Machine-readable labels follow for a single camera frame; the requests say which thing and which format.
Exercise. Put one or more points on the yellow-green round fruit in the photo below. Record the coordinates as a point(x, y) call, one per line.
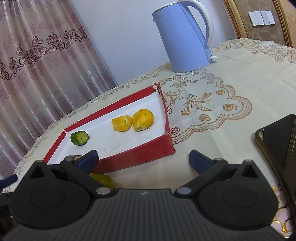
point(103, 179)

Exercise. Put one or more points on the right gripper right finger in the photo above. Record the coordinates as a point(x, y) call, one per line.
point(199, 162)

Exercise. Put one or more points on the gold padded headboard frame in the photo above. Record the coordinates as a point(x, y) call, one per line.
point(283, 32)

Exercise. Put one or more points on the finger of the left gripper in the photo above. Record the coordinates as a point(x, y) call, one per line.
point(8, 181)

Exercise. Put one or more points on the black smartphone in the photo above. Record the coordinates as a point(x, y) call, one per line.
point(277, 142)

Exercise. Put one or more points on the blue electric kettle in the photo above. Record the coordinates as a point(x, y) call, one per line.
point(187, 48)

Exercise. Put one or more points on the green cucumber piece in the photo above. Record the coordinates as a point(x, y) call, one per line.
point(79, 138)

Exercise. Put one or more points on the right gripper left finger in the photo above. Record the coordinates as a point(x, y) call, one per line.
point(88, 162)

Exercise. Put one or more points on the red shallow box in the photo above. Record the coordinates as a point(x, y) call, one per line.
point(120, 150)

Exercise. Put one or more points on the yellow fruit piece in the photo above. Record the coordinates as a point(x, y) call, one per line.
point(142, 120)
point(122, 123)

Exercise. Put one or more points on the white wall switch panel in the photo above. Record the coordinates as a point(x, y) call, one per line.
point(261, 18)

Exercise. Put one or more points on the pink patterned curtain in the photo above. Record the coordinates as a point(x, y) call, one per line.
point(49, 68)

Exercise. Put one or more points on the cream embroidered tablecloth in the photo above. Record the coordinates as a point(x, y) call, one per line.
point(215, 110)

